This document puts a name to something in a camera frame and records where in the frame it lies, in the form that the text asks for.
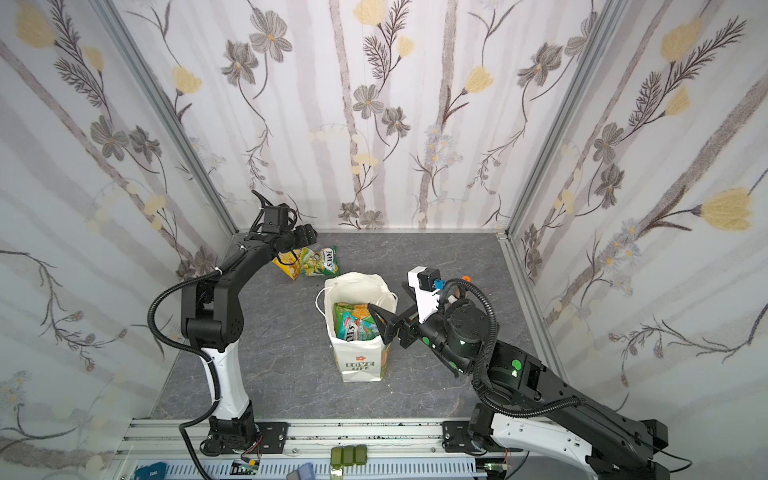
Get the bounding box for yellow chips snack bag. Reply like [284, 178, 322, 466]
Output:
[272, 249, 303, 280]

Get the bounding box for green Fox's candy bag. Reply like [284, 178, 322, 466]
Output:
[299, 246, 340, 278]

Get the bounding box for green orange snack bag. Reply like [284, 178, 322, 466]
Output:
[333, 303, 379, 342]

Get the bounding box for white paper shopping bag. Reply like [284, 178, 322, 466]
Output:
[315, 272, 398, 383]

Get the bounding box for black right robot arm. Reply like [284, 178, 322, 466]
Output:
[368, 294, 671, 479]

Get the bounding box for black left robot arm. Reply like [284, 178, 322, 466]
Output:
[147, 203, 317, 461]

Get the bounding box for blue object at bottom edge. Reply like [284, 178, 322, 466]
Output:
[132, 462, 168, 480]

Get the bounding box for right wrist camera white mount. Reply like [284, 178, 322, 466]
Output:
[407, 266, 444, 323]

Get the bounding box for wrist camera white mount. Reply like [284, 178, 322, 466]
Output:
[249, 190, 298, 235]
[407, 266, 444, 323]

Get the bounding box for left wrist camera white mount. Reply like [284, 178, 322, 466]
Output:
[249, 190, 298, 235]

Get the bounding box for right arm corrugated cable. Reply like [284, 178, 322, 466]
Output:
[436, 278, 584, 419]

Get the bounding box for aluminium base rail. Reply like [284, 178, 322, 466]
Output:
[113, 417, 601, 480]

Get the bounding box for green block on rail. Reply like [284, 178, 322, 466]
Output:
[330, 445, 368, 469]

